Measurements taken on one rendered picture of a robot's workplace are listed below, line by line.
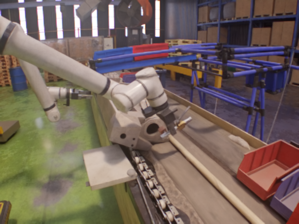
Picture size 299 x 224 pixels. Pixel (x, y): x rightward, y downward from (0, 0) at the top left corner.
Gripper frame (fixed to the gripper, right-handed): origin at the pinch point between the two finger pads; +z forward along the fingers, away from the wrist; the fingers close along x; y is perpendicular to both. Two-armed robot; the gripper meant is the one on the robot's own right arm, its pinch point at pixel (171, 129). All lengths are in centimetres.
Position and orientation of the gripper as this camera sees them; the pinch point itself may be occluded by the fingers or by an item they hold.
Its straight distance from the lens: 91.6
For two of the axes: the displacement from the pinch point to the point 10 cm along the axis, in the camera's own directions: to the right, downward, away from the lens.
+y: 8.4, -5.1, 1.5
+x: -3.6, -3.3, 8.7
